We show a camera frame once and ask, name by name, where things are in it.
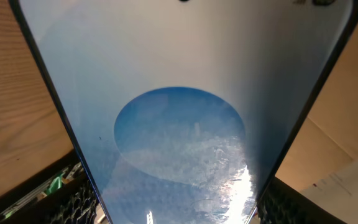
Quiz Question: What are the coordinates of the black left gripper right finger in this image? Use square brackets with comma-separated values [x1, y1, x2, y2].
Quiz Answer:
[257, 177, 345, 224]

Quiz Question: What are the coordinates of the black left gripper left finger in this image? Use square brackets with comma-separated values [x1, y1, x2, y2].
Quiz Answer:
[1, 173, 99, 224]

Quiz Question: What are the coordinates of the blue Galaxy smartphone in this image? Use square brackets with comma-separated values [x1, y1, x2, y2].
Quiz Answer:
[10, 0, 358, 223]

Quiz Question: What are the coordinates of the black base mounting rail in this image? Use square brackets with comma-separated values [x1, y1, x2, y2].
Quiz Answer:
[0, 150, 80, 213]

